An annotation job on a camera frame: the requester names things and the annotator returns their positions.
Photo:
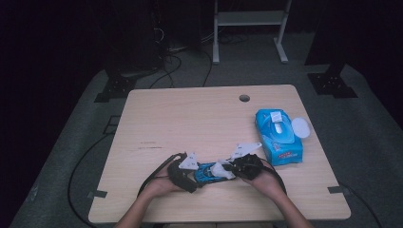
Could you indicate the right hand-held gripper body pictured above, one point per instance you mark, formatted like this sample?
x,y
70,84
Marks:
x,y
248,167

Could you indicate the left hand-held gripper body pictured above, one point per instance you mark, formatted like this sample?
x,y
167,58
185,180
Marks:
x,y
177,172

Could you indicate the blue wet wipes pack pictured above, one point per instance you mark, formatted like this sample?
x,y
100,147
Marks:
x,y
285,152

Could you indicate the person's left hand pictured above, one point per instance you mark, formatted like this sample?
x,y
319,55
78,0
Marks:
x,y
158,186

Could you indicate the person's right hand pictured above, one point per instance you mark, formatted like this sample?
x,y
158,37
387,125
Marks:
x,y
267,183

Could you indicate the black tape square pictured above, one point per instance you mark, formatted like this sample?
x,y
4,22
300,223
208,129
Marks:
x,y
111,126

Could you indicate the gray tape strip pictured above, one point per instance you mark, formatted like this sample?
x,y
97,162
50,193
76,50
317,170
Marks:
x,y
337,189
98,194

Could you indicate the black stand base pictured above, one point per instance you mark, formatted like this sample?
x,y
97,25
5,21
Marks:
x,y
329,84
115,88

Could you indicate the dark equipment cabinet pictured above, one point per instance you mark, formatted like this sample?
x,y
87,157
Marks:
x,y
136,38

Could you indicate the white metal stand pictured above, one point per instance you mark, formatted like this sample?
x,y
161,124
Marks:
x,y
250,18

